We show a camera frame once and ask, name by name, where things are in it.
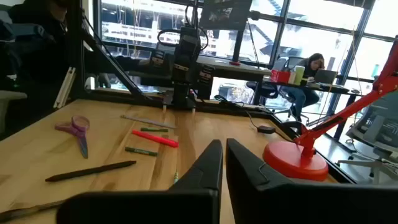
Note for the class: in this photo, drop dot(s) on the black office desk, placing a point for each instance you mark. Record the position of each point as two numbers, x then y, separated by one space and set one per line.
329 88

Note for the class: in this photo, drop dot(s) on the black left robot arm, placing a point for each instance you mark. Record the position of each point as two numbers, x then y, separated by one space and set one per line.
186 68

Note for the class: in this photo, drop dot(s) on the green crayon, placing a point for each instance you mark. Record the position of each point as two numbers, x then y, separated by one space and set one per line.
141 151
154 129

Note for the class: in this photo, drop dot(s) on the purple and teal scissors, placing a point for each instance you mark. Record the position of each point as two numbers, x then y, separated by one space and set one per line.
82 146

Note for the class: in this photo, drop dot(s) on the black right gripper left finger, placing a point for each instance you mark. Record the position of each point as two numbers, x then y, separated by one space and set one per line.
186 205

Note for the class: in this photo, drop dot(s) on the grey office chair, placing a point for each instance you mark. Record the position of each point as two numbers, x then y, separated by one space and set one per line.
379 124

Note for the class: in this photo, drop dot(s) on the red screwdriver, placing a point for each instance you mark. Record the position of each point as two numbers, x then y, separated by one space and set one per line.
235 63

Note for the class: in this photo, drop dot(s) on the black pen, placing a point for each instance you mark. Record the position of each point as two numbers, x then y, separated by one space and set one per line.
28 211
90 171

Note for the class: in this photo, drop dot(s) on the grey laptop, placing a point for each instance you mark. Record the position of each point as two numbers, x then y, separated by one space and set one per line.
326 76

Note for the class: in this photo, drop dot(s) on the person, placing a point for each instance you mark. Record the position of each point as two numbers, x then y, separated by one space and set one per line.
37 53
300 95

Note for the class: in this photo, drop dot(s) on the white aluminium bar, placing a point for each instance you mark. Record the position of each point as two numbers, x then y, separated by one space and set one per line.
64 88

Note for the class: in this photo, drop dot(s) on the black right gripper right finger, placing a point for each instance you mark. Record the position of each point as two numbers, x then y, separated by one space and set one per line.
280 202

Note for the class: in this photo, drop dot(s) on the blue office chair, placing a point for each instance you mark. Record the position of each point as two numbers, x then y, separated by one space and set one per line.
264 88

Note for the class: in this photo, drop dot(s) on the green cup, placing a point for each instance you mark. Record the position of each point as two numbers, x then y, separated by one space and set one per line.
299 74

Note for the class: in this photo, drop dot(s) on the black monitor on stand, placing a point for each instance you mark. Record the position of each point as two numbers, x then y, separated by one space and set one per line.
224 14

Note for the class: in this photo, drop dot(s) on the grey desk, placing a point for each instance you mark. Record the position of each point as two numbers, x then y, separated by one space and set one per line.
236 70

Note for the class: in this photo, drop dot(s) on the pink highlighter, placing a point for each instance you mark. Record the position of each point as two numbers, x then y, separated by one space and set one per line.
155 138

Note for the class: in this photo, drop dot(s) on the red desk lamp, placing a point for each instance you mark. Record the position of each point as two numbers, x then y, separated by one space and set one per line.
292 160

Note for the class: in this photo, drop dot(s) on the red box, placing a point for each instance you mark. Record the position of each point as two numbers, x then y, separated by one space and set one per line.
280 76

